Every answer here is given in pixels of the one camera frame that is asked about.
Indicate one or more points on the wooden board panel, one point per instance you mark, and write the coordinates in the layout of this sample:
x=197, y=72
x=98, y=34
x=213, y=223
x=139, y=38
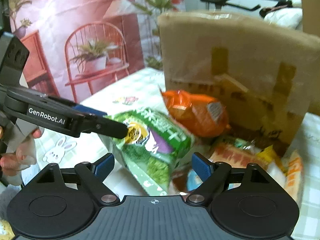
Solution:
x=311, y=16

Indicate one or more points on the cardboard box with plastic liner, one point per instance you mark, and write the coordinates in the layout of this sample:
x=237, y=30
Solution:
x=263, y=73

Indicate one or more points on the orange snack bag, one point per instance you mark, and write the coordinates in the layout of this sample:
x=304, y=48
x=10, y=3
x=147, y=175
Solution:
x=202, y=115

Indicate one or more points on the person's left hand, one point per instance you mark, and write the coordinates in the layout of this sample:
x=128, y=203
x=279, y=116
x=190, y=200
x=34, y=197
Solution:
x=12, y=164

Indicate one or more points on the white quilted blanket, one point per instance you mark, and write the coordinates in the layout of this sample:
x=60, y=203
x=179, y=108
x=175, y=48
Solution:
x=288, y=17

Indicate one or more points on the green snack bag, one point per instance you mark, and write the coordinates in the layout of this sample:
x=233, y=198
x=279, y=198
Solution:
x=153, y=149

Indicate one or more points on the orange white snack bar packet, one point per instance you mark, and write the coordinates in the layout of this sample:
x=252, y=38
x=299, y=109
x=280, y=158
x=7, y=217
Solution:
x=294, y=178

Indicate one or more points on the bread packet red label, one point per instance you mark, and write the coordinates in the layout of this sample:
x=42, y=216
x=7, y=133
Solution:
x=223, y=151

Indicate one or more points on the red printed backdrop cloth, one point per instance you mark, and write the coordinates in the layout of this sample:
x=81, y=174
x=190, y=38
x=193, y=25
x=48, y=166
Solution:
x=79, y=47

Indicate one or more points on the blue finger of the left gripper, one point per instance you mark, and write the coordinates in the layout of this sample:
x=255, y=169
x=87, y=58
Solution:
x=83, y=110
x=104, y=126

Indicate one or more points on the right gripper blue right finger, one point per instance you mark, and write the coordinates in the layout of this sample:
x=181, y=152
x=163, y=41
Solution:
x=213, y=176

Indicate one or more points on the yellow snack packet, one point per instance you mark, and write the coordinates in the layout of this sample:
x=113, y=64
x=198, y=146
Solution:
x=268, y=155

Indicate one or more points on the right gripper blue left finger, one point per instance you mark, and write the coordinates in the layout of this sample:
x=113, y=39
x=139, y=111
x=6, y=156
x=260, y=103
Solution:
x=91, y=180

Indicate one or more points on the black pink item on blanket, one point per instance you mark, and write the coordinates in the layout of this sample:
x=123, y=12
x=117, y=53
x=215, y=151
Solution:
x=280, y=5

